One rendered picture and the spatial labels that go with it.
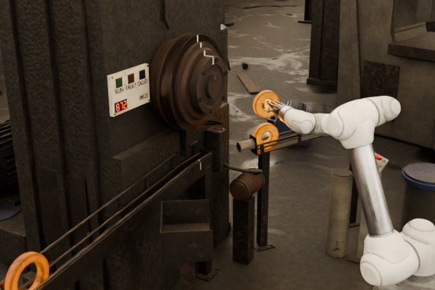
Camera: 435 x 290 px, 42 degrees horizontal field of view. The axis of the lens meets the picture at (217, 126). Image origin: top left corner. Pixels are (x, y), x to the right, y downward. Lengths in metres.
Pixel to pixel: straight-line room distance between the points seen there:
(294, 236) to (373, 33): 2.23
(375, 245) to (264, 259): 1.12
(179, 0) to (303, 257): 1.64
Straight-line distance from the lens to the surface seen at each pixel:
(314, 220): 3.81
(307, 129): 2.81
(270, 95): 3.11
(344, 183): 3.22
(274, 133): 3.20
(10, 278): 2.11
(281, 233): 3.63
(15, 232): 3.34
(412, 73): 5.04
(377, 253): 2.39
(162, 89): 2.56
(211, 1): 3.04
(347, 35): 5.29
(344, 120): 2.25
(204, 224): 2.48
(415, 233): 2.51
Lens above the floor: 1.83
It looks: 20 degrees down
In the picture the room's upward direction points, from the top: straight up
